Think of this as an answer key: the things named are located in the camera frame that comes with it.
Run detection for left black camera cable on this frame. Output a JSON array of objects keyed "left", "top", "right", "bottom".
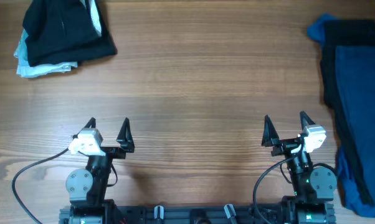
[{"left": 11, "top": 147, "right": 70, "bottom": 224}]

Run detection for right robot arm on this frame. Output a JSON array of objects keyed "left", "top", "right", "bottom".
[{"left": 254, "top": 111, "right": 337, "bottom": 223}]

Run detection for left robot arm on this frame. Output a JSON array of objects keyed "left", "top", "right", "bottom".
[{"left": 59, "top": 118, "right": 135, "bottom": 224}]

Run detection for white rail clip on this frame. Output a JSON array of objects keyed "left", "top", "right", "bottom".
[
  {"left": 153, "top": 205, "right": 164, "bottom": 220},
  {"left": 224, "top": 203, "right": 236, "bottom": 219}
]

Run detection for white folded garment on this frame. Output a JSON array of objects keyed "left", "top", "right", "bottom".
[{"left": 13, "top": 0, "right": 103, "bottom": 78}]

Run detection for navy blue shorts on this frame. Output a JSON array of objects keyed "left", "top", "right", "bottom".
[{"left": 337, "top": 46, "right": 375, "bottom": 201}]

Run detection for right white rail clip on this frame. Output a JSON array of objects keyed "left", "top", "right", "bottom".
[{"left": 224, "top": 203, "right": 236, "bottom": 219}]

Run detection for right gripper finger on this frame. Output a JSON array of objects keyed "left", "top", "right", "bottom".
[
  {"left": 262, "top": 115, "right": 280, "bottom": 147},
  {"left": 300, "top": 111, "right": 315, "bottom": 130}
]

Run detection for black folded garment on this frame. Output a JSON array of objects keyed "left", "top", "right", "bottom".
[{"left": 22, "top": 0, "right": 117, "bottom": 67}]

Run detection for left white rail clip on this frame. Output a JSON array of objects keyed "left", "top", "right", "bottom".
[{"left": 153, "top": 205, "right": 164, "bottom": 220}]

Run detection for bright blue garment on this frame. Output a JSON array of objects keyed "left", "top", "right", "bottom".
[{"left": 307, "top": 14, "right": 375, "bottom": 218}]

